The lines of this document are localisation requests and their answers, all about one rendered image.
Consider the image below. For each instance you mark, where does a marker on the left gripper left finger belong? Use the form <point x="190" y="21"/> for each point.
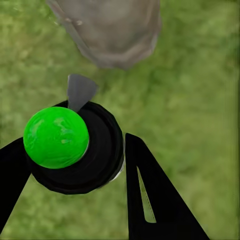
<point x="14" y="173"/>

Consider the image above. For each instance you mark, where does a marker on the tree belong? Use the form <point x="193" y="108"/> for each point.
<point x="113" y="34"/>

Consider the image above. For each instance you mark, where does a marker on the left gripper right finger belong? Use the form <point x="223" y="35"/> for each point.
<point x="174" y="220"/>

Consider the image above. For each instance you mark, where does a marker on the pesticide atomizer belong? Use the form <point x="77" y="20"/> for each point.
<point x="76" y="146"/>

